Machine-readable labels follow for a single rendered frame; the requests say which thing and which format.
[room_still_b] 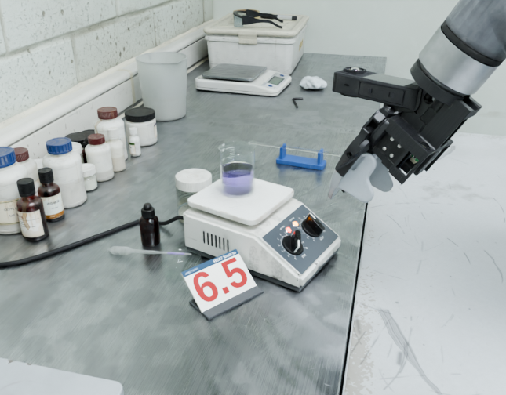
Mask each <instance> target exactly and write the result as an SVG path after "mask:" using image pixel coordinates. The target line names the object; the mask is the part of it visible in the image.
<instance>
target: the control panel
mask: <svg viewBox="0 0 506 395"><path fill-rule="evenodd" d="M309 213H312V212H311V211H310V210H308V209H307V208H306V207H305V206H304V205H301V206H300V207H299V208H297V209H296V210H295V211H294V212H292V213H291V214H290V215H289V216H287V217H286V218H285V219H284V220H283V221H282V222H280V223H279V224H278V225H277V226H275V227H274V228H273V229H272V230H270V231H269V232H268V233H267V234H265V235H264V236H263V237H262V238H263V239H264V240H265V241H266V242H267V243H268V244H269V245H270V246H271V247H272V248H273V249H274V250H275V251H276V252H277V253H278V254H279V255H280V256H281V257H283V258H284V259H285V260H286V261H287V262H288V263H289V264H290V265H291V266H293V267H294V268H295V269H296V270H297V271H298V272H299V273H300V274H303V273H304V272H305V271H306V270H307V268H308V267H309V266H310V265H311V264H312V263H313V262H314V261H315V260H316V259H317V258H318V257H319V256H320V255H321V254H322V253H323V252H324V251H325V250H326V249H327V248H328V247H329V246H330V245H331V244H332V243H333V242H334V241H335V240H336V239H337V238H338V237H339V236H338V235H337V234H335V233H334V232H333V231H332V230H331V229H330V228H329V227H328V226H327V225H326V224H324V222H322V221H321V220H320V219H319V218H318V217H317V216H315V215H314V214H313V213H312V214H313V215H314V216H315V217H316V218H317V219H318V220H319V222H320V223H321V224H322V225H323V226H324V227H325V229H324V231H323V232H322V233H321V235H320V236H319V237H311V236H309V235H308V234H306V233H305V232H304V230H303V228H302V226H301V224H302V222H303V221H304V220H305V218H306V217H307V215H308V214H309ZM293 222H297V223H298V226H294V225H293ZM287 227H288V228H290V229H291V232H288V231H287V230H286V228H287ZM295 230H299V231H300V232H301V243H302V244H303V246H304V250H303V252H302V253H301V254H300V255H292V254H290V253H288V252H287V251H286V250H285V249H284V247H283V245H282V240H283V238H284V237H285V236H288V235H290V236H292V235H293V233H294V232H295Z"/></svg>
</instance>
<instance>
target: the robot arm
mask: <svg viewBox="0 0 506 395"><path fill-rule="evenodd" d="M505 59H506V0H459V2H458V3H457V4H456V5H455V6H454V8H453V10H452V11H451V12H450V14H449V15H448V17H447V18H446V19H445V20H444V21H443V23H442V24H441V25H440V26H439V28H438V29H437V30H436V32H435V33H434V34H433V35H432V37H431V38H430V40H429V41H428V43H427V44H426V45H425V47H424V48H423V49H422V50H421V52H420V53H419V58H418V59H417V61H416V62H415V63H414V65H413V66H412V67H411V68H410V73H411V75H412V77H413V79H414V80H410V79H406V78H399V77H395V76H391V75H386V74H379V73H375V72H371V71H367V70H366V69H364V68H361V67H346V68H344V69H343V70H341V71H336V72H334V76H333V87H332V91H333V92H338V93H340V94H341V95H343V96H349V97H354V98H357V97H358V98H362V99H365V100H372V101H375V102H378V103H383V104H384V105H383V107H382V108H381V109H379V110H378V111H376V112H375V113H374V114H373V115H372V116H371V117H370V119H369V120H368V121H367V122H366V123H365V124H364V126H363V127H362V128H361V130H360V132H359V134H358V135H357V136H356V137H355V138H354V140H353V141H352V142H351V143H350V145H349V146H348V147H347V149H346V150H345V152H344V153H343V154H342V156H341V158H340V160H339V161H338V163H337V165H336V167H335V170H334V172H333V174H332V178H331V180H330V184H329V193H328V197H329V198H330V199H333V197H334V196H335V195H336V194H337V192H338V191H339V190H340V189H341V191H342V192H343V193H345V192H346V193H348V194H350V195H351V196H352V197H354V198H356V199H358V200H359V201H361V202H363V203H368V202H370V201H371V200H372V199H373V197H374V192H373V188H372V186H373V187H376V188H377V189H378V190H381V191H383V192H388V191H390V190H391V189H392V187H393V185H394V183H393V181H392V178H391V176H390V174H391V175H392V176H393V177H394V178H395V179H396V180H397V181H399V182H400V183H401V184H402V185H403V184H404V182H405V181H407V180H408V178H409V177H410V176H411V175H412V174H414V175H415V176H417V175H418V174H420V173H421V172H423V171H424V170H425V171H428V170H429V169H430V167H432V166H433V164H434V163H435V162H436V161H437V160H438V159H439V158H440V157H441V156H442V154H443V153H444V152H445V151H446V150H447V149H448V148H449V147H450V145H451V144H452V143H453V141H452V140H451V137H452V136H453V135H454V134H455V133H456V132H457V131H458V129H459V128H460V127H461V126H462V125H463V124H464V123H465V122H466V121H467V120H468V119H469V118H470V117H473V116H475V115H476V114H477V112H478V111H479V110H480V109H481V108H482V105H481V104H479V103H478V102H477V101H476V100H474V99H473V98H472V97H471V95H473V94H475V93H476V92H477V91H478V90H479V89H480V88H481V86H482V85H483V84H484V83H485V82H486V80H487V79H488V78H489V77H490V76H491V74H492V73H493V72H494V71H495V70H496V69H497V68H498V67H499V66H500V65H501V64H502V63H503V62H504V60H505ZM440 151H441V152H440ZM439 152H440V153H439ZM433 159H434V160H433ZM432 160H433V161H432ZM388 170H389V171H388ZM401 170H403V171H404V172H405V173H406V174H407V175H405V174H404V173H403V172H402V171H401ZM389 173H390V174H389ZM371 185H372V186H371Z"/></svg>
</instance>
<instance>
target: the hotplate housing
mask: <svg viewBox="0 0 506 395"><path fill-rule="evenodd" d="M301 205H304V204H303V203H302V202H300V201H298V200H297V199H293V198H290V199H289V200H288V201H287V202H286V203H284V204H283V205H281V206H280V207H279V208H277V209H276V210H275V211H273V213H272V214H270V215H269V216H267V217H266V218H265V219H263V220H262V221H261V222H259V223H258V224H257V225H252V226H250V225H245V224H243V223H239V222H236V221H234V220H231V219H227V218H224V217H221V216H217V215H214V214H212V213H209V212H205V211H202V210H199V209H196V208H192V207H191V208H190V209H188V210H187V211H185V212H184V213H183V216H184V240H185V245H186V246H187V249H190V250H193V251H195V252H197V253H198V254H199V255H201V256H204V257H206V258H208V259H214V258H216V257H218V256H220V255H223V254H225V253H227V252H230V251H232V250H234V249H237V251H238V253H239V255H240V256H241V258H242V261H243V262H244V263H245V265H246V268H247V269H248V271H249V273H250V274H252V275H254V276H257V277H261V278H263V279H265V280H268V281H271V282H274V283H276V284H280V285H281V286H284V287H287V288H290V289H293V290H294V291H297V292H300V291H301V290H302V289H303V288H304V287H305V286H306V285H307V283H308V282H309V281H310V280H311V279H312V278H313V277H314V276H315V275H316V274H317V273H318V272H319V271H320V270H321V269H322V268H323V267H324V266H325V265H326V264H327V263H328V261H329V260H330V259H331V258H332V257H333V256H334V255H335V254H336V253H337V252H338V249H339V247H340V243H341V239H340V237H338V238H337V239H336V240H335V241H334V242H333V243H332V244H331V245H330V246H329V247H328V248H327V249H326V250H325V251H324V252H323V253H322V254H321V255H320V256H319V257H318V258H317V259H316V260H315V261H314V262H313V263H312V264H311V265H310V266H309V267H308V268H307V270H306V271H305V272H304V273H303V274H300V273H299V272H298V271H297V270H296V269H295V268H294V267H293V266H291V265H290V264H289V263H288V262H287V261H286V260H285V259H284V258H283V257H281V256H280V255H279V254H278V253H277V252H276V251H275V250H274V249H273V248H272V247H271V246H270V245H269V244H268V243H267V242H266V241H265V240H264V239H263V238H262V237H263V236H264V235H265V234H267V233H268V232H269V231H270V230H272V229H273V228H274V227H275V226H277V225H278V224H279V223H280V222H282V221H283V220H284V219H285V218H286V217H287V216H289V215H290V214H291V213H292V212H294V211H295V210H296V209H297V208H299V207H300V206H301ZM304 206H305V205H304ZM305 207H306V206H305ZM306 208H307V209H308V210H310V209H309V208H308V207H306ZM310 211H311V210H310ZM312 213H313V212H312ZM313 214H314V213H313ZM314 215H315V216H317V215H316V214H314ZM320 220H321V219H320ZM321 221H322V220H321ZM322 222H323V221H322ZM327 226H328V225H327ZM328 227H329V226H328ZM329 228H330V227H329ZM330 229H331V228H330ZM331 230H332V229H331ZM333 232H334V233H335V234H337V233H336V232H335V231H334V230H333ZM337 235H338V234H337ZM338 236H339V235H338Z"/></svg>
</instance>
